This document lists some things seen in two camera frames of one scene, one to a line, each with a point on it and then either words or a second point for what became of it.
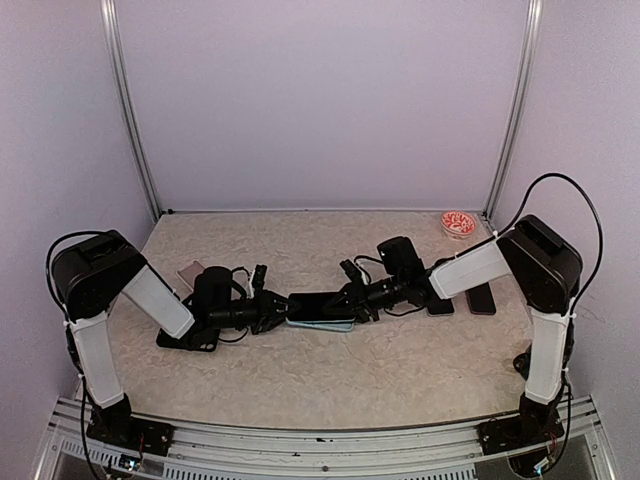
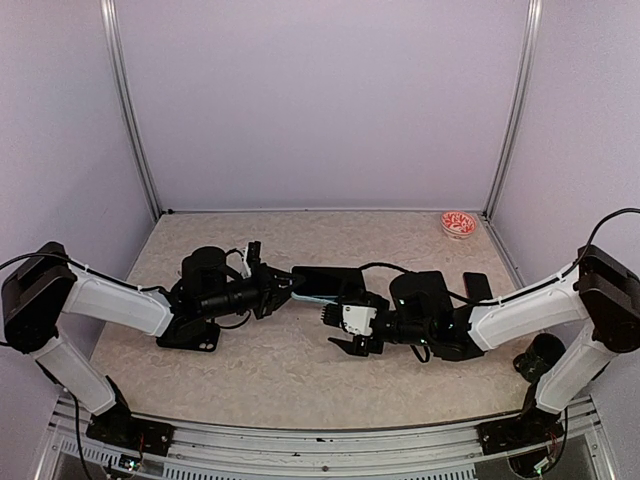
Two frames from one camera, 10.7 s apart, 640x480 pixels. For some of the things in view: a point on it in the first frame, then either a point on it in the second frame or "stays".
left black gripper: x=269 y=317 → x=272 y=295
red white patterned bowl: x=457 y=225 stays
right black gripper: x=356 y=303 → x=358 y=347
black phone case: x=200 y=339 stays
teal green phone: x=309 y=307 → x=330 y=281
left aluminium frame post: x=115 y=48 stays
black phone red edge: x=481 y=300 stays
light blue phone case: x=346 y=326 → x=318 y=298
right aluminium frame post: x=533 y=25 stays
